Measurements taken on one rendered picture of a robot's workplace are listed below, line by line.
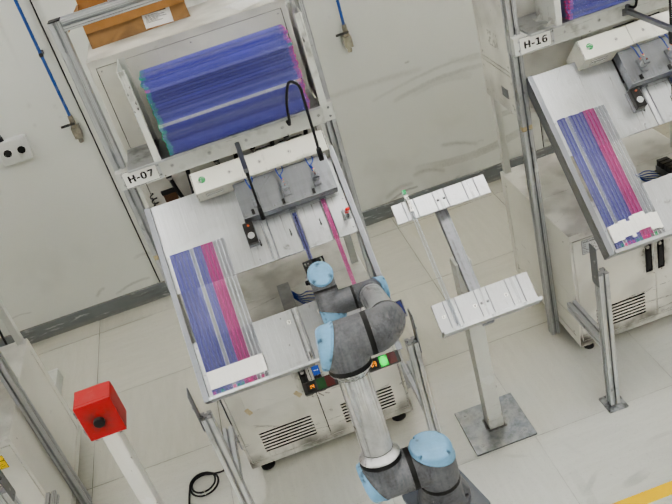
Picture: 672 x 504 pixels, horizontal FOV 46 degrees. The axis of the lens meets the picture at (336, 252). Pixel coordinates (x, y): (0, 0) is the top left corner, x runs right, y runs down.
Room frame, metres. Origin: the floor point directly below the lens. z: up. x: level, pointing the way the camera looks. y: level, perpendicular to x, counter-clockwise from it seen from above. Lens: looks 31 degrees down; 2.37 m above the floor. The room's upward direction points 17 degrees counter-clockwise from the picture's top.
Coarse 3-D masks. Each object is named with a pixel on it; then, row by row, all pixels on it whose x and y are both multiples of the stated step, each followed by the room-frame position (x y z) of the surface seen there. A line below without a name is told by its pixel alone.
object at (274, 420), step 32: (288, 256) 2.95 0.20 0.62; (256, 288) 2.78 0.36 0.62; (256, 320) 2.56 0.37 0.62; (384, 352) 2.41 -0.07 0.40; (288, 384) 2.38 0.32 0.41; (384, 384) 2.41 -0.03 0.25; (256, 416) 2.37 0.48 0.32; (288, 416) 2.38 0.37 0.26; (320, 416) 2.39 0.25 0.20; (384, 416) 2.41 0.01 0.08; (256, 448) 2.37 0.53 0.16; (288, 448) 2.38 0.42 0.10
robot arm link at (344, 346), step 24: (360, 312) 1.64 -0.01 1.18; (336, 336) 1.58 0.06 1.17; (360, 336) 1.57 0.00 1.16; (336, 360) 1.56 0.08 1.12; (360, 360) 1.56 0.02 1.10; (360, 384) 1.55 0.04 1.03; (360, 408) 1.54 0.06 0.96; (360, 432) 1.53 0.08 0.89; (384, 432) 1.53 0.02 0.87; (360, 456) 1.54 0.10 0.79; (384, 456) 1.50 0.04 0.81; (384, 480) 1.47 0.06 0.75; (408, 480) 1.47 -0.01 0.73
